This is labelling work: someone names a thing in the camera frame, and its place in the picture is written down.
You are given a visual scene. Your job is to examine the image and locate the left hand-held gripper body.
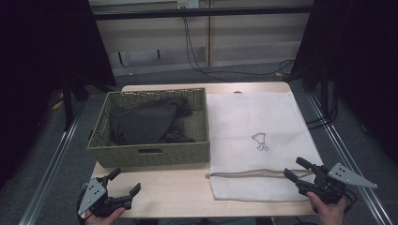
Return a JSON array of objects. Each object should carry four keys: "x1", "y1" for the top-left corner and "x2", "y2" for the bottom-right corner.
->
[{"x1": 77, "y1": 175, "x2": 133, "y2": 218}]

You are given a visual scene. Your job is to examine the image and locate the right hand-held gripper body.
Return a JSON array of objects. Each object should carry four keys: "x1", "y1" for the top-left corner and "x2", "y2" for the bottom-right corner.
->
[{"x1": 297, "y1": 162, "x2": 379, "y2": 206}]

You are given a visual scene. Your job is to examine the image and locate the green woven basket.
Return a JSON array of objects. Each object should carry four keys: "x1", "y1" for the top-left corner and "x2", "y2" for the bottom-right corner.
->
[{"x1": 86, "y1": 87, "x2": 211, "y2": 169}]

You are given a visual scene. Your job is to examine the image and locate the dark cloth garment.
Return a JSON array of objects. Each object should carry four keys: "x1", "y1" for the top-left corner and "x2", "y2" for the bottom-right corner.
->
[{"x1": 108, "y1": 96, "x2": 196, "y2": 146}]

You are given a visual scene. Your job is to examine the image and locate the white mesh laundry bag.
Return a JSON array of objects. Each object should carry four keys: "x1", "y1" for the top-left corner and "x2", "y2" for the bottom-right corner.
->
[{"x1": 205, "y1": 91, "x2": 325, "y2": 203}]

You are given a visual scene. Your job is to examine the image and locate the person's left hand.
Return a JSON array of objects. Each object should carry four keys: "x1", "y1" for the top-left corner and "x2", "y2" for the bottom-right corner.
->
[{"x1": 84, "y1": 206, "x2": 127, "y2": 225}]

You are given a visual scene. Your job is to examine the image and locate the person's right hand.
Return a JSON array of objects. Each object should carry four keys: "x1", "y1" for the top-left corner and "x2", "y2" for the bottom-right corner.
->
[{"x1": 305, "y1": 190, "x2": 352, "y2": 225}]

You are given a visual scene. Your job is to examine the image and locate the black stand leg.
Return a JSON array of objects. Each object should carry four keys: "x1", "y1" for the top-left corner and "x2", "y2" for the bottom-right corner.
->
[{"x1": 60, "y1": 79, "x2": 76, "y2": 131}]

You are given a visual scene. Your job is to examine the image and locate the dark curtain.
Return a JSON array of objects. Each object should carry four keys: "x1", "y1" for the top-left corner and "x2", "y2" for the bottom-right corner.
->
[
  {"x1": 0, "y1": 0, "x2": 117, "y2": 188},
  {"x1": 285, "y1": 0, "x2": 398, "y2": 163}
]

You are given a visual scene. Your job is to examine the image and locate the black horizontal metal bar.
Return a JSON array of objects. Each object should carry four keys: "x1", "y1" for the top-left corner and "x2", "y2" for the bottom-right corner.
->
[{"x1": 92, "y1": 5, "x2": 314, "y2": 22}]

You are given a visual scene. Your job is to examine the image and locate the right hand-held gripper cable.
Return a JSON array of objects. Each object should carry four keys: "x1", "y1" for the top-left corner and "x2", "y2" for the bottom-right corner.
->
[{"x1": 342, "y1": 188, "x2": 358, "y2": 216}]

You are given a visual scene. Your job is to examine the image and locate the metal floor rail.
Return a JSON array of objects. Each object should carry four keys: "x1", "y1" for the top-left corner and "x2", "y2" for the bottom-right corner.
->
[
  {"x1": 18, "y1": 102, "x2": 85, "y2": 225},
  {"x1": 306, "y1": 92, "x2": 393, "y2": 225}
]

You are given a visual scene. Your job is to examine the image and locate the black cables beside curtain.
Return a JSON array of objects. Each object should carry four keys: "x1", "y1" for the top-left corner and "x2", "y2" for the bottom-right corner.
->
[{"x1": 305, "y1": 81, "x2": 340, "y2": 130}]

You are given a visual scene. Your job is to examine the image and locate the black floor cables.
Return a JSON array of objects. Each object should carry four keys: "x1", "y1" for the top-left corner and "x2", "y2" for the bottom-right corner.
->
[{"x1": 182, "y1": 15, "x2": 297, "y2": 83}]

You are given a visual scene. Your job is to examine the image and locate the white wall socket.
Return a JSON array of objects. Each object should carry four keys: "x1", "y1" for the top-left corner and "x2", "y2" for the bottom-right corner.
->
[{"x1": 176, "y1": 0, "x2": 200, "y2": 9}]

